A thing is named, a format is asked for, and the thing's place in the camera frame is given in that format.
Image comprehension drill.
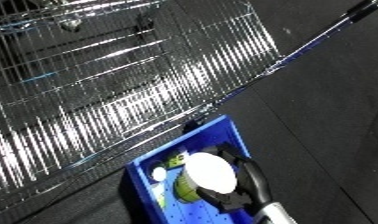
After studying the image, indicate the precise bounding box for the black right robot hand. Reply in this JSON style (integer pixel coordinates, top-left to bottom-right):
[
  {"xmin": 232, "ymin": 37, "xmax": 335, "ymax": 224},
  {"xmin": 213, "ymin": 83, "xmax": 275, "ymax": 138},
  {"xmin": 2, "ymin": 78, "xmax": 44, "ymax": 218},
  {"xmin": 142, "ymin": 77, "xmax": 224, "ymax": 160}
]
[{"xmin": 194, "ymin": 143, "xmax": 275, "ymax": 215}]

